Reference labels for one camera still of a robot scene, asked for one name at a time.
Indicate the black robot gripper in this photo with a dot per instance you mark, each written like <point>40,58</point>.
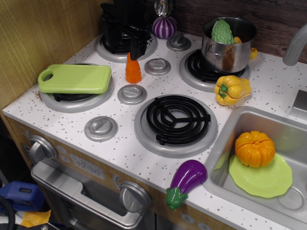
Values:
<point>122,19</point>

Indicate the orange toy carrot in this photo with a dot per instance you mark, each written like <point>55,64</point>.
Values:
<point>133,70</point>

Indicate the green plastic cutting board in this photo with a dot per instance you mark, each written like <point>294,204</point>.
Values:
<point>74,79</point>

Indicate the back left burner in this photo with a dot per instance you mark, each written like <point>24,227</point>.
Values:
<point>122,58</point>

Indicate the purple striped toy onion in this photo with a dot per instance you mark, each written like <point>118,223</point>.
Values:
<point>164,27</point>

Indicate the silver knob upper centre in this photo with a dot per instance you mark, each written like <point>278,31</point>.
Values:
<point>157,67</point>

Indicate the silver knob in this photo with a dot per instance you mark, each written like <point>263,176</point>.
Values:
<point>132,94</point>
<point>157,67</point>
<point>101,129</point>
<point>178,43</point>

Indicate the hanging silver spoon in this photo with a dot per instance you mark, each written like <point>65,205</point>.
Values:
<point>163,8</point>

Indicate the silver knob back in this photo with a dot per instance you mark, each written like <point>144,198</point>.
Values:
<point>178,43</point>

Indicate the back right burner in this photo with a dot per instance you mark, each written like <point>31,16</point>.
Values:
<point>199,77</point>

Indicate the front left burner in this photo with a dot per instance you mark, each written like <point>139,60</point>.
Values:
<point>73,103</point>

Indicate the green toy bitter gourd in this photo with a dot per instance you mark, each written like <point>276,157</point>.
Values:
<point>221,32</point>

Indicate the silver knob front left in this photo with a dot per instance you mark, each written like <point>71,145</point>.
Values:
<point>101,129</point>

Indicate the steel cooking pot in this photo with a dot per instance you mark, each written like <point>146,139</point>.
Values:
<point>224,57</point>

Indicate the front right black burner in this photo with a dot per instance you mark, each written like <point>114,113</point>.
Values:
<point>175,126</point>

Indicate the orange toy inside pot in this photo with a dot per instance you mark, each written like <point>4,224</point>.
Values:
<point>237,40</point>

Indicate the yellow toy bell pepper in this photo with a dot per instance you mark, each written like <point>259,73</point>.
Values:
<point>230,89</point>

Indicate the small yellow toy behind pot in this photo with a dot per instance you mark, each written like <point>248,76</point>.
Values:
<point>254,53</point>

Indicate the silver oven dial left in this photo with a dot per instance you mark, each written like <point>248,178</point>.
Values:
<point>41,149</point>

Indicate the silver oven dial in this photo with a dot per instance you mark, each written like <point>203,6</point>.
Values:
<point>41,149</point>
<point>133,198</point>

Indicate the purple toy eggplant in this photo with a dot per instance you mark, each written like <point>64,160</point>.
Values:
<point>188,176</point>

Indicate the silver oven dial right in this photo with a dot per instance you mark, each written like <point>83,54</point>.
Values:
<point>133,198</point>

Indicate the orange toy pumpkin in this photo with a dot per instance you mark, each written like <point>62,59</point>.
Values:
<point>255,149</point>

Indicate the grey toy faucet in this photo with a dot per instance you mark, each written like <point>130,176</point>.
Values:
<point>296,46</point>

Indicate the blue device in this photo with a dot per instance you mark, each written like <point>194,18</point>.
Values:
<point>23,196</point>

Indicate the silver toy sink basin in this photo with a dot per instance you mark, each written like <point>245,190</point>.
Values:
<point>290,139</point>

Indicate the light green plastic plate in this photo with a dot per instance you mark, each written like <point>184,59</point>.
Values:
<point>267,182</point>

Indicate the yellow cloth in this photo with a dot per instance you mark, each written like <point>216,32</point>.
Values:
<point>35,218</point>

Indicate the silver oven door handle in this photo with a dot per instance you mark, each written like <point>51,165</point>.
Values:
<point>84,204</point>

